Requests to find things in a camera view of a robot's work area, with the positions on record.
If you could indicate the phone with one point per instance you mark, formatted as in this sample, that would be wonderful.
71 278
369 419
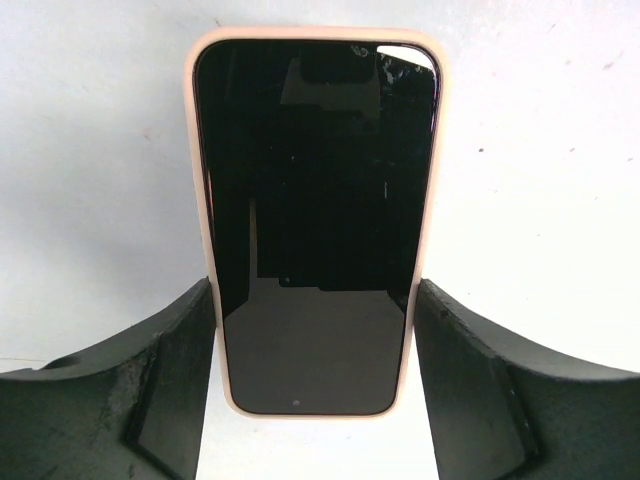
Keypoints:
315 153

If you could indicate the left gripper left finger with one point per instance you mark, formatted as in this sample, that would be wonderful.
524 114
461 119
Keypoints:
129 407

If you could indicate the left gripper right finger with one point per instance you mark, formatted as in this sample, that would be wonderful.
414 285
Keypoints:
501 406

